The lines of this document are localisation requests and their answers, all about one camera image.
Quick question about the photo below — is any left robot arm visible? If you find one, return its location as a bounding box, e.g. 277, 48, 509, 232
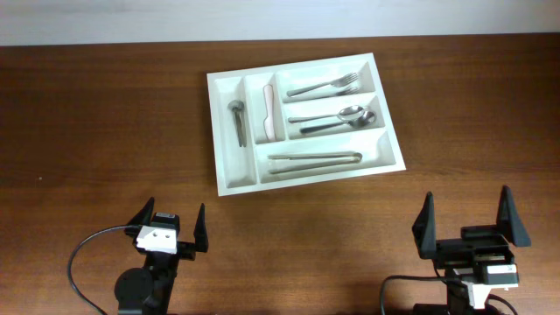
114, 198, 209, 315

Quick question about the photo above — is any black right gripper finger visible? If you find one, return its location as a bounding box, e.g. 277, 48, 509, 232
412, 192, 437, 259
496, 185, 532, 248

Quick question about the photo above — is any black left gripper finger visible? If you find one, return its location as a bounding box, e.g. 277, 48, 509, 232
193, 203, 209, 253
127, 197, 155, 226

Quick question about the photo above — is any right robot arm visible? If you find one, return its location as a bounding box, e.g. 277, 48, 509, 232
411, 185, 531, 314

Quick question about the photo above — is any steel fork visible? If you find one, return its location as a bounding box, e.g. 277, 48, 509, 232
292, 87, 360, 102
286, 72, 359, 97

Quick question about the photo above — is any small steel teaspoon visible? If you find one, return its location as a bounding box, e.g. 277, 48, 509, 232
234, 99, 248, 149
227, 99, 244, 148

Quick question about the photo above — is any large steel spoon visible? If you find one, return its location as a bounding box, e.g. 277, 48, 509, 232
299, 111, 377, 134
288, 105, 365, 123

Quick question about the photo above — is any pink white plastic knife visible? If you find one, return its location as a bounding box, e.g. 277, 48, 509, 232
263, 85, 276, 142

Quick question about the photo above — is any white plastic cutlery tray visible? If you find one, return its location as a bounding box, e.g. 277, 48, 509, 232
207, 53, 406, 196

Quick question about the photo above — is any steel fork in tray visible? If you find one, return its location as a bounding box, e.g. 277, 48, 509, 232
286, 72, 359, 97

